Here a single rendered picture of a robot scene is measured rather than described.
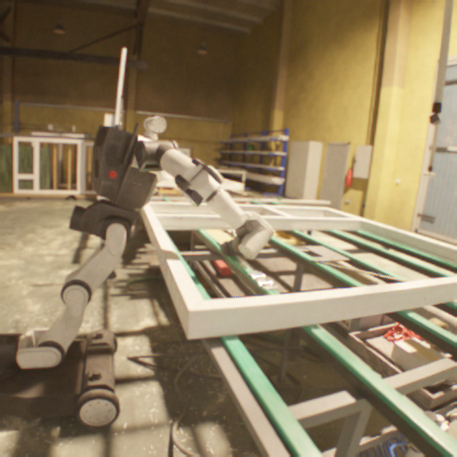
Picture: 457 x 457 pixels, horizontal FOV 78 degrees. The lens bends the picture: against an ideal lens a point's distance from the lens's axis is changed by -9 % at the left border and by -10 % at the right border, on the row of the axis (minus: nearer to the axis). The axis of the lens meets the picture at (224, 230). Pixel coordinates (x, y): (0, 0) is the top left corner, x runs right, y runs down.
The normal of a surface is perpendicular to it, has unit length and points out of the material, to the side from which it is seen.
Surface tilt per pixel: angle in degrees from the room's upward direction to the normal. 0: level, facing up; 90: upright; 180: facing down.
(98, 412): 90
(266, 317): 90
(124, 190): 105
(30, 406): 90
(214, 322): 90
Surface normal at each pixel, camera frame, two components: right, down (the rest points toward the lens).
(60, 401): 0.32, 0.24
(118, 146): 0.55, 0.30
